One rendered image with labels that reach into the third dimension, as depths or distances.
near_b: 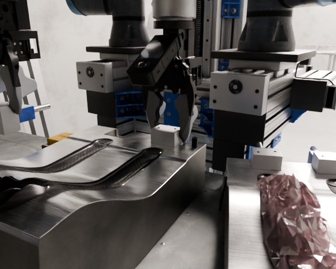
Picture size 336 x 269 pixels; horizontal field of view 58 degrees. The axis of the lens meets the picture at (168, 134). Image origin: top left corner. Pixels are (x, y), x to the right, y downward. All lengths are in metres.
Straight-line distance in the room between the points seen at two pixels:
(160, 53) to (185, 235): 0.28
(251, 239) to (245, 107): 0.44
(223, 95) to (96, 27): 2.73
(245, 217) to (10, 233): 0.23
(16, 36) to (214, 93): 0.44
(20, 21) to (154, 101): 0.29
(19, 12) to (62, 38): 2.46
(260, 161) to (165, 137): 0.17
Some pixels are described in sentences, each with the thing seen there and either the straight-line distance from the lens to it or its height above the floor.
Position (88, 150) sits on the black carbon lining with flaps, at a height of 0.88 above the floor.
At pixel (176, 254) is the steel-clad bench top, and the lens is 0.45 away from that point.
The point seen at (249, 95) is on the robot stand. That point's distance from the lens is 0.73.
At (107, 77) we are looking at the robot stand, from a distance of 0.99.
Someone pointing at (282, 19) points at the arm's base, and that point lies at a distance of 0.87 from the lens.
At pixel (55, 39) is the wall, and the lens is 3.07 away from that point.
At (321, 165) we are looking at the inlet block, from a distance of 0.59.
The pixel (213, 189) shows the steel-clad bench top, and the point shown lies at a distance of 0.60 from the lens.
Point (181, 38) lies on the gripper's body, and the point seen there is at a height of 1.07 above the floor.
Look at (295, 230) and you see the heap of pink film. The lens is 0.33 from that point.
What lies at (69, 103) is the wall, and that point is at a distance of 3.19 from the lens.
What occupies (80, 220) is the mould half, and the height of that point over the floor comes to 0.92.
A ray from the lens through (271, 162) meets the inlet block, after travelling 0.57.
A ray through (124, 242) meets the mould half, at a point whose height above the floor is 0.85.
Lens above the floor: 1.08
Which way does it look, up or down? 18 degrees down
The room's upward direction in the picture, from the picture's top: straight up
